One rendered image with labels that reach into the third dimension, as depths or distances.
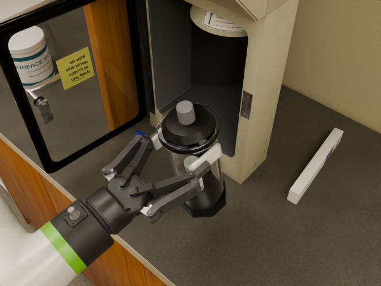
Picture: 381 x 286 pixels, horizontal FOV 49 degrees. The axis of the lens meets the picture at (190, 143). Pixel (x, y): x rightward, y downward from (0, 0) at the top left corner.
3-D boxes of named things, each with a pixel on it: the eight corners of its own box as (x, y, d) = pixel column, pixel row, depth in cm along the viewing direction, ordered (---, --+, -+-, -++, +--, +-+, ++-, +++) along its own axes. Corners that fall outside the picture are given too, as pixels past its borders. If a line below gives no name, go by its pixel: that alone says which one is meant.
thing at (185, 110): (191, 106, 76) (186, 79, 71) (227, 130, 71) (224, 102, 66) (153, 135, 73) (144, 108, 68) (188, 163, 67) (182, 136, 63)
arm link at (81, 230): (66, 241, 71) (96, 277, 66) (36, 205, 62) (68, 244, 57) (94, 217, 73) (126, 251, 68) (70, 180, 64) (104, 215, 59)
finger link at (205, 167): (183, 178, 68) (195, 188, 66) (206, 159, 69) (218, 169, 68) (185, 183, 69) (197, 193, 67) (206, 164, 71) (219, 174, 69)
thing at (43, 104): (55, 121, 89) (49, 101, 85) (46, 126, 88) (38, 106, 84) (50, 116, 90) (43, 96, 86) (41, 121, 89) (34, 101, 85)
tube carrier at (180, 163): (203, 164, 91) (189, 93, 75) (239, 192, 85) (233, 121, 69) (166, 196, 87) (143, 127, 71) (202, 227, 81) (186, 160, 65)
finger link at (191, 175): (126, 188, 67) (127, 195, 66) (193, 167, 67) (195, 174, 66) (132, 201, 70) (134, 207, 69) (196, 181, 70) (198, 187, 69)
